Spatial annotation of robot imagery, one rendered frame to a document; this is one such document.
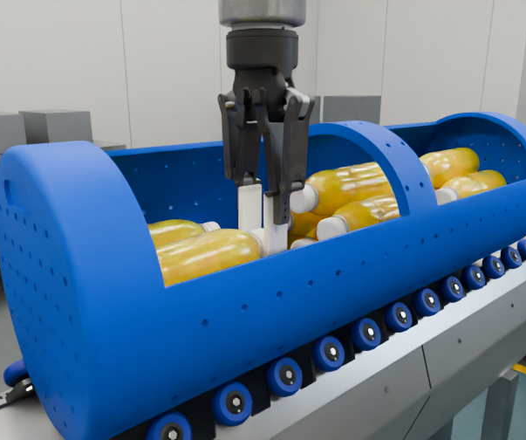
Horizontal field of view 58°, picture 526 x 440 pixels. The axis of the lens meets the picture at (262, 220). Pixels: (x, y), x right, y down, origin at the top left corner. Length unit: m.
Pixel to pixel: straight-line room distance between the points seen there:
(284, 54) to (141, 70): 4.07
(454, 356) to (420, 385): 0.10
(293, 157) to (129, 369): 0.25
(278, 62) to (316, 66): 6.05
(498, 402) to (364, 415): 0.69
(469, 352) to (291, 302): 0.48
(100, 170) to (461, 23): 5.45
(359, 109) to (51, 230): 4.02
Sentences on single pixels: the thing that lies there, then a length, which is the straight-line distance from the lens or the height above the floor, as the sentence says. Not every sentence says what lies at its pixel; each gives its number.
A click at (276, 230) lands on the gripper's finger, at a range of 0.53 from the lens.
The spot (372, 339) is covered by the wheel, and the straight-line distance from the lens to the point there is 0.67.
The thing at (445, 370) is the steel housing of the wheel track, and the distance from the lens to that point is 0.84.
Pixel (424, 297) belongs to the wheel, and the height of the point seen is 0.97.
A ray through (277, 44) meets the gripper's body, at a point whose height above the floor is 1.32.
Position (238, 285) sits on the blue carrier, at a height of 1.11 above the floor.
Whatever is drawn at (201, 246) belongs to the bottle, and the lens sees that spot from 0.48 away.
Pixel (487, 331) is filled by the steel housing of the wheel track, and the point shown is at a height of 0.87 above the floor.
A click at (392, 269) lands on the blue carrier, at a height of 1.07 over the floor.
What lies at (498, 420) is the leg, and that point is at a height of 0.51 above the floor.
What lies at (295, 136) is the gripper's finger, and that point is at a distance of 0.48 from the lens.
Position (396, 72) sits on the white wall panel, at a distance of 5.98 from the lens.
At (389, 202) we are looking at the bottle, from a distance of 0.69.
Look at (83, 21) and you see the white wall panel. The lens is 4.29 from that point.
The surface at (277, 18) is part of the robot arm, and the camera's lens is 0.49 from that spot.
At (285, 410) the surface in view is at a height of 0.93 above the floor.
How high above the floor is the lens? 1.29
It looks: 16 degrees down
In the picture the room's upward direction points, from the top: straight up
